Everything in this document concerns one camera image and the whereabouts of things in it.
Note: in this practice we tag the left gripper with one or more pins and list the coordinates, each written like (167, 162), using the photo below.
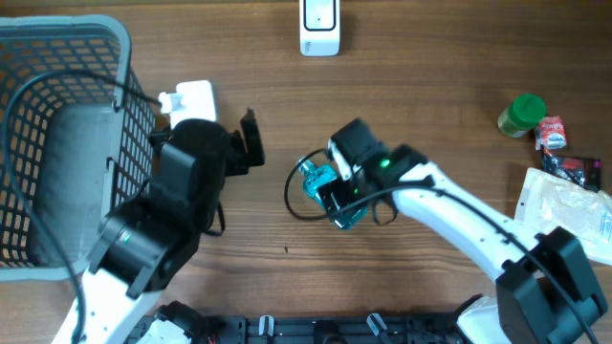
(240, 159)

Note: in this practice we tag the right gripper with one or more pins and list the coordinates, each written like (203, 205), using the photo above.
(344, 191)

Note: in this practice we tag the blue mouthwash bottle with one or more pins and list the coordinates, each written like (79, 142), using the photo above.
(322, 183)

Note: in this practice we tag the beige plastic pouch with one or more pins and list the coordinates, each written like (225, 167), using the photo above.
(547, 202)

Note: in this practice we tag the green lid jar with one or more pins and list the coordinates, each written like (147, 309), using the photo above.
(522, 115)

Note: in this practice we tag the red tissue pack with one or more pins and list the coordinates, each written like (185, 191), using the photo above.
(550, 134)

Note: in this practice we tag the black red packaged item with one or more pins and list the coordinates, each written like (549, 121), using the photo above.
(584, 172)

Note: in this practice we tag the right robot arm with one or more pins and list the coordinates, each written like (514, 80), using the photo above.
(545, 288)

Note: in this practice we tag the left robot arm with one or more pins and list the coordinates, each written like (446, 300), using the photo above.
(147, 239)

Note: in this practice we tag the white barcode scanner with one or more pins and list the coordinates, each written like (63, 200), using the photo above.
(319, 27)

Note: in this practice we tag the grey plastic shopping basket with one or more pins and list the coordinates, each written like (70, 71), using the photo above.
(75, 129)

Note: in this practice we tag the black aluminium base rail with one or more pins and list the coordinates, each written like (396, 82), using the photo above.
(413, 328)

